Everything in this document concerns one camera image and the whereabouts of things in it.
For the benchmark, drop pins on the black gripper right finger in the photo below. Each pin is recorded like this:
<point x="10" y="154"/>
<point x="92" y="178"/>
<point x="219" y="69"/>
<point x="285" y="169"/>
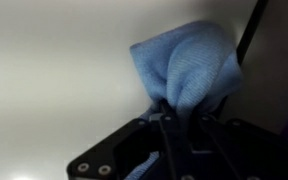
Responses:
<point x="250" y="152"/>

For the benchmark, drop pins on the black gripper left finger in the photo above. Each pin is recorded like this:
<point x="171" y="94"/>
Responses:
<point x="152" y="146"/>

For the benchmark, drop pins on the blue microfiber towel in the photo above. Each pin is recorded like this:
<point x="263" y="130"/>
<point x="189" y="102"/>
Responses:
<point x="193" y="66"/>

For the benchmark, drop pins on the black framed whiteboard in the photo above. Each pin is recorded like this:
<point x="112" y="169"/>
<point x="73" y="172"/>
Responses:
<point x="67" y="79"/>

